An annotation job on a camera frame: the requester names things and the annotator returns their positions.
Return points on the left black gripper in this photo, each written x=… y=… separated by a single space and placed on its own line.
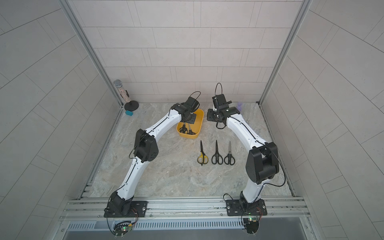
x=192 y=121

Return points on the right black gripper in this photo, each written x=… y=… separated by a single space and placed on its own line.
x=210 y=114

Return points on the yellow plastic storage box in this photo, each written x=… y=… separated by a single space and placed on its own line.
x=196 y=127

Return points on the all black scissors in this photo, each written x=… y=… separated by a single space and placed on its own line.
x=217 y=158

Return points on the silver blade black scissors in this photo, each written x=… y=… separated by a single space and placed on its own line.
x=229 y=159

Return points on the yellow black handled scissors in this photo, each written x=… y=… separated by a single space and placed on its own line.
x=203 y=158

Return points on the small black scissors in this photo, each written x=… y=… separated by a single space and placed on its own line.
x=184 y=129

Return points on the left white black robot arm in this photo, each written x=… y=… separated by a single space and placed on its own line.
x=146 y=150

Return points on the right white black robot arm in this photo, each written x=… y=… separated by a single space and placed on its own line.
x=262 y=161

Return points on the teal small block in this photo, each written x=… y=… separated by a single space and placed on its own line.
x=129 y=113

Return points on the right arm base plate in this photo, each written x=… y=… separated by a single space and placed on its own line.
x=261 y=207

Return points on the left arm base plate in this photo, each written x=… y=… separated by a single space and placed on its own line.
x=138 y=208

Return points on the right circuit board with wires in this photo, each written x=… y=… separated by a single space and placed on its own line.
x=251 y=226

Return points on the circuit board with wires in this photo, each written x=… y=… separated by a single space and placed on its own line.
x=120 y=229
x=251 y=226

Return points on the left circuit board with wires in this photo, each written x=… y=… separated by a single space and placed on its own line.
x=120 y=229

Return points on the aluminium front rail frame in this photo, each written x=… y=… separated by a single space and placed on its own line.
x=163 y=208

